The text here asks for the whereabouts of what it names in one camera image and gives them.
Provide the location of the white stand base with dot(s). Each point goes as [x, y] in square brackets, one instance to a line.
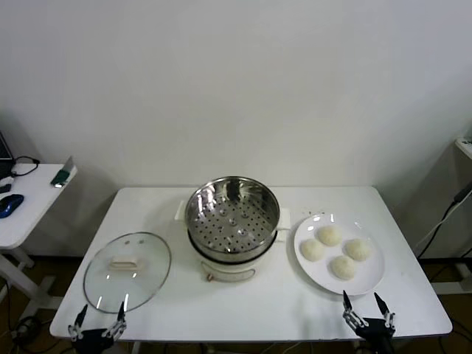
[451, 285]

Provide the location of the white steamed baozi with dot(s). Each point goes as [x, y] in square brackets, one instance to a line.
[329, 235]
[357, 249]
[313, 250]
[343, 267]

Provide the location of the white side table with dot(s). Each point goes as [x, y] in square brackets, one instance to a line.
[33, 210]

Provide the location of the white electric cooking pot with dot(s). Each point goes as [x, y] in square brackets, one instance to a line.
[228, 271]

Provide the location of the small black gadget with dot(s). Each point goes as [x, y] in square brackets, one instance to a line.
[3, 189]

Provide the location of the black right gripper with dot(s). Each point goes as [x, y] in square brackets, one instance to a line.
[376, 339]

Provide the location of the glass pot lid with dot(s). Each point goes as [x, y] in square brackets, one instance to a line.
[147, 269]

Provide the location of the steel steamer basket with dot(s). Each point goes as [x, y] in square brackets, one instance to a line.
[206, 206]

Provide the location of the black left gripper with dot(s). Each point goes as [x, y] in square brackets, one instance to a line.
[92, 341]

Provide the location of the white round plate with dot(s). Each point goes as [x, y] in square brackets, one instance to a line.
[361, 280]

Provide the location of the blue computer mouse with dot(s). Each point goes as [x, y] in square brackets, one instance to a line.
[10, 204]

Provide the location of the small white gadget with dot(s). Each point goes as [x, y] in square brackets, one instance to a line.
[5, 180]

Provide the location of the green and white phone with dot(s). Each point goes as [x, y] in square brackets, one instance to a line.
[60, 177]

